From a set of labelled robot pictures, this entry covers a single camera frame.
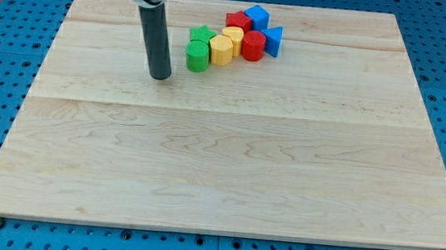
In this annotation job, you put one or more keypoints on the green cylinder block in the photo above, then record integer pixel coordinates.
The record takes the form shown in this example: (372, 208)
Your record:
(197, 56)

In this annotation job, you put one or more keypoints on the red cylinder block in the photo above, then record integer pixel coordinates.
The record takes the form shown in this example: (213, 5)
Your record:
(253, 46)

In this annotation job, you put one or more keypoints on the yellow rounded block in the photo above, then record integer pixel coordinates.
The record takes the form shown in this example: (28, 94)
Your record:
(236, 34)

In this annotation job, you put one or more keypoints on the black cylindrical pointer rod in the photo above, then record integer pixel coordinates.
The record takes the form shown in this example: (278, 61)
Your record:
(156, 39)

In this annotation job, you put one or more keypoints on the green star block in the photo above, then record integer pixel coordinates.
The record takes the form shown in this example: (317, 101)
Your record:
(203, 34)

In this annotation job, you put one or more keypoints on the wooden board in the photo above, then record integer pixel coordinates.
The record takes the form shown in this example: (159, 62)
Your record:
(328, 143)

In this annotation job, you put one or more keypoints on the blue triangle block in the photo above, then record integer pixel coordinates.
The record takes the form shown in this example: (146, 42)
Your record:
(273, 40)

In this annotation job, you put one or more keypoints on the yellow hexagon block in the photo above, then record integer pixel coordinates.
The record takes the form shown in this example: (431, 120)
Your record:
(221, 48)

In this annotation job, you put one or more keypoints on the red star block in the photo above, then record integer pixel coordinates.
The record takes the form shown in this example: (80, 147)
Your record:
(239, 19)

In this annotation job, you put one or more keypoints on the blue cube block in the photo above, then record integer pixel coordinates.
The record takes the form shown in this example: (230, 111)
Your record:
(259, 17)

